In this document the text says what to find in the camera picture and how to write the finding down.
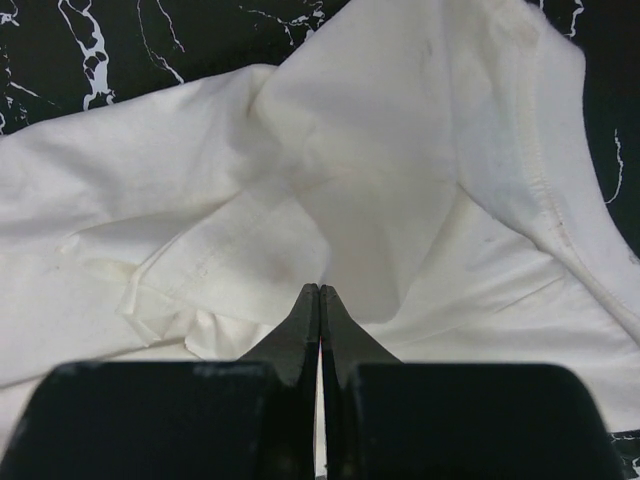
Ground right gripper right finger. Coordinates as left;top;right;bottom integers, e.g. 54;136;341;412
319;286;623;479

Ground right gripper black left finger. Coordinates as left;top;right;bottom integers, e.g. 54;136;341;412
8;284;319;479

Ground cream white t shirt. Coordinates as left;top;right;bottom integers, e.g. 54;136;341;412
1;1;639;479

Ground black marbled table mat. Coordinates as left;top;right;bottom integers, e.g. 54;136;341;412
0;0;640;480

